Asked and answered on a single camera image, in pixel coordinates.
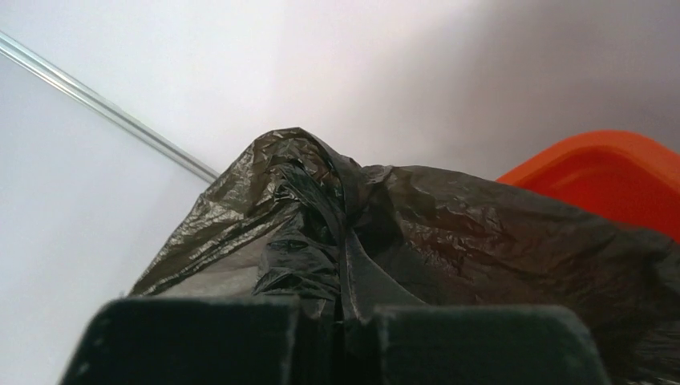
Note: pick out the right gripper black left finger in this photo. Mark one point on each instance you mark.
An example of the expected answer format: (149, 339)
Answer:
(256, 340)

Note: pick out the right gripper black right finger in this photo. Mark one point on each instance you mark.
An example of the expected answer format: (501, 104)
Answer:
(392, 337)

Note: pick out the black plastic trash bag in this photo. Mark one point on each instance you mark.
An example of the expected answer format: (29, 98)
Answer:
(287, 214)

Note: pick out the orange plastic trash bin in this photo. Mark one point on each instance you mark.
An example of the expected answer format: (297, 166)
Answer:
(623, 176)

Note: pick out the grey wall corner strip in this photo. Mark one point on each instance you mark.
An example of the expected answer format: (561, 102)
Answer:
(78, 91)

